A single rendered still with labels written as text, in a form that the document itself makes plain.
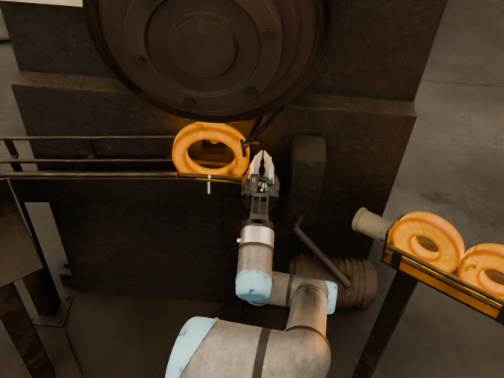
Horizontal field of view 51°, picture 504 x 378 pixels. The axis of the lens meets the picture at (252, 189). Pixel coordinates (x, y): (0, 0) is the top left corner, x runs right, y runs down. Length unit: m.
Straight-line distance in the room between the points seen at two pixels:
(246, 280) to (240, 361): 0.32
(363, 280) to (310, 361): 0.55
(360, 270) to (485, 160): 1.45
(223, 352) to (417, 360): 1.17
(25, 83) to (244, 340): 0.83
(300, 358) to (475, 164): 1.96
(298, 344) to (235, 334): 0.10
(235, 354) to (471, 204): 1.78
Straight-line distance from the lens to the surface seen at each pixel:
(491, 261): 1.18
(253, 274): 1.10
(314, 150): 1.25
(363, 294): 1.37
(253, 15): 0.93
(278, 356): 0.82
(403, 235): 1.24
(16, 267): 1.32
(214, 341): 0.83
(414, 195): 2.39
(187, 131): 1.23
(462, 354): 1.98
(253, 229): 1.14
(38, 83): 1.36
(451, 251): 1.21
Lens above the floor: 1.61
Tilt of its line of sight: 45 degrees down
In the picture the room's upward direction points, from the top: 4 degrees clockwise
